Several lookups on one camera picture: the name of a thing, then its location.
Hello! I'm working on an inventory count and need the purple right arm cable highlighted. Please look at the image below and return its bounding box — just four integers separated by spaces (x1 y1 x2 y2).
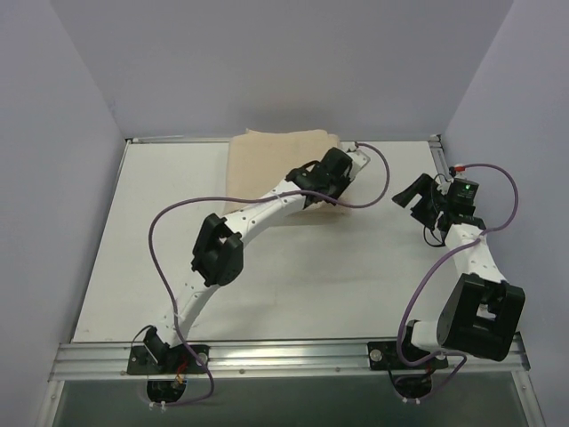
388 163 519 401

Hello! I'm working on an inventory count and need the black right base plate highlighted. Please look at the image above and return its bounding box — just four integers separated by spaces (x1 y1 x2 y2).
366 341 449 371

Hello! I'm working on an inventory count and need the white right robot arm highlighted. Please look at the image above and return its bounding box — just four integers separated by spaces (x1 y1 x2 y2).
392 173 525 367

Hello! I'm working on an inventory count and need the aluminium table edge rail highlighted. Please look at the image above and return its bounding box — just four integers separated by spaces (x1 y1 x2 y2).
428 134 452 181

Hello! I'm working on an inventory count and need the aluminium front rail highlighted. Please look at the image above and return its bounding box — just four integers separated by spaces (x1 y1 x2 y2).
47 334 532 382

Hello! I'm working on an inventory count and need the beige cloth wrap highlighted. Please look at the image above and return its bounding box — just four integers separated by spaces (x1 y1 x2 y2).
226 129 341 199

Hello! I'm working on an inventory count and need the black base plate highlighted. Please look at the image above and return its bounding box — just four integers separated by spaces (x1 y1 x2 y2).
366 341 449 371
126 345 205 375

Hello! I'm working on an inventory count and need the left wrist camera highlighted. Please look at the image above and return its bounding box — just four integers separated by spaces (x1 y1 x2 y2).
341 141 371 176

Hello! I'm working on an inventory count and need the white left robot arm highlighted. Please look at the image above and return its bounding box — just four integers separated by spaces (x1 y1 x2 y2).
143 145 370 373

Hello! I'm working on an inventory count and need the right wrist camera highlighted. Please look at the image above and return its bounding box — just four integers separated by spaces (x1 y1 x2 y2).
446 178 479 208

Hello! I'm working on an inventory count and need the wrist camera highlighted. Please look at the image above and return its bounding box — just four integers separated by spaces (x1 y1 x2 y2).
446 178 479 208
341 141 371 176

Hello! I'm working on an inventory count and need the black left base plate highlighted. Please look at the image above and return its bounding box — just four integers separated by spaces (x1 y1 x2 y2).
126 345 205 375

